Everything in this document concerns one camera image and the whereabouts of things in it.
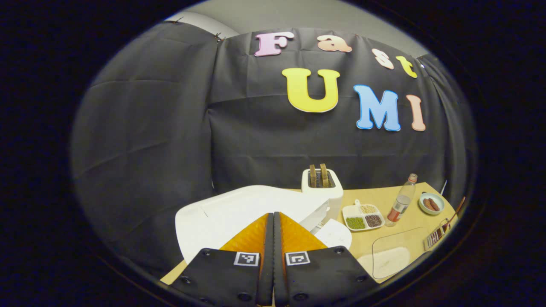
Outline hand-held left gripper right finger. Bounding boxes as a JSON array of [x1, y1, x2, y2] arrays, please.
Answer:
[[273, 211, 379, 307]]

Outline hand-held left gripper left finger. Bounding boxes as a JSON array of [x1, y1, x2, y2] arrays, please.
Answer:
[[170, 212, 274, 307]]

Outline white rice cooker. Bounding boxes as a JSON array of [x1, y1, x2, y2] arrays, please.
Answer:
[[174, 184, 331, 266]]

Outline brown wooden spoon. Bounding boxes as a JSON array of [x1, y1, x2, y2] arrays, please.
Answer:
[[443, 196, 467, 227]]

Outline white toaster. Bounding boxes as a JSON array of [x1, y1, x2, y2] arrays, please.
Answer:
[[301, 164, 344, 214]]

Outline white divided dish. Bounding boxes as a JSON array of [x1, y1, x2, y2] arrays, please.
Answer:
[[342, 199, 386, 232]]

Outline clear plastic container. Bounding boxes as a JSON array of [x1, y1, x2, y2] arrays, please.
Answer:
[[372, 227, 428, 280]]

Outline clear plastic drink bottle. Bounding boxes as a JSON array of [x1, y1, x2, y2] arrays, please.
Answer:
[[385, 173, 418, 228]]

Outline pale green plate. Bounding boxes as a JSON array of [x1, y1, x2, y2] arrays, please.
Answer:
[[418, 191, 446, 215]]

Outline black backdrop cloth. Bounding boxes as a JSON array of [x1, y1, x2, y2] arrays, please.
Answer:
[[70, 19, 476, 278]]

